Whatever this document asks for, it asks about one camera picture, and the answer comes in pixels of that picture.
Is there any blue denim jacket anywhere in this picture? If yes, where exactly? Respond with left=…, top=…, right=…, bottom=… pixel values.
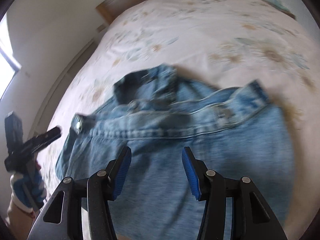
left=55, top=65, right=294, bottom=239

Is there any left hand blue white glove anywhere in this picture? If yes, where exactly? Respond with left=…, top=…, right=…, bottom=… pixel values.
left=10, top=162, right=47, bottom=213

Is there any bright window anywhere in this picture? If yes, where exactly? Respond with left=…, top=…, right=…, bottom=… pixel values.
left=0, top=14, right=21, bottom=98

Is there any floral pink bed cover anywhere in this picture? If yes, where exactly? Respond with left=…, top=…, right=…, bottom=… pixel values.
left=39, top=0, right=319, bottom=239

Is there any left wall switch plate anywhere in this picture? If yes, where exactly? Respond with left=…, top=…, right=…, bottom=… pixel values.
left=97, top=24, right=106, bottom=33

